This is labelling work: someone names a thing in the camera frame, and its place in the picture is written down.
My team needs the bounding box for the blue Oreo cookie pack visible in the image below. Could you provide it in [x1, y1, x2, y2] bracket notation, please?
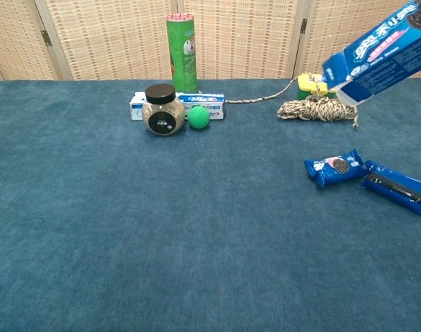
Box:
[359, 159, 421, 219]
[303, 148, 368, 189]

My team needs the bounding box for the blue Oreo cookie box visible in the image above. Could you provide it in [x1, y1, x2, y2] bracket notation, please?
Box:
[321, 0, 421, 107]

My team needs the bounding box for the white blue toothpaste box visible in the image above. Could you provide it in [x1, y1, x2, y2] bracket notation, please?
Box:
[129, 91, 226, 122]

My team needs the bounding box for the green box with yellow lid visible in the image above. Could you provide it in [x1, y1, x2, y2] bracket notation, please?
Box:
[296, 72, 338, 101]

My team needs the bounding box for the green rubber ball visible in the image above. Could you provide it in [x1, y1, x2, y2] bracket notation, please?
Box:
[187, 106, 211, 131]

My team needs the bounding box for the glass jar with black lid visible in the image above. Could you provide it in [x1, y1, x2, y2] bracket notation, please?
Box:
[141, 84, 186, 137]

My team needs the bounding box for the blue tablecloth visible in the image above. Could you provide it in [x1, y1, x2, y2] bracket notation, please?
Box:
[0, 77, 421, 332]

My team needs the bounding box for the green cylindrical chip can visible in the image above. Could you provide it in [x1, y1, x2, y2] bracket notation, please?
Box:
[165, 12, 199, 93]

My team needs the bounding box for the woven folding screen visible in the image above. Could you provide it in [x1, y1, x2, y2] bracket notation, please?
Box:
[0, 0, 421, 84]

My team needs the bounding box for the camouflage braided rope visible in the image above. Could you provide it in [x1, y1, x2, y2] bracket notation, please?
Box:
[224, 73, 359, 129]

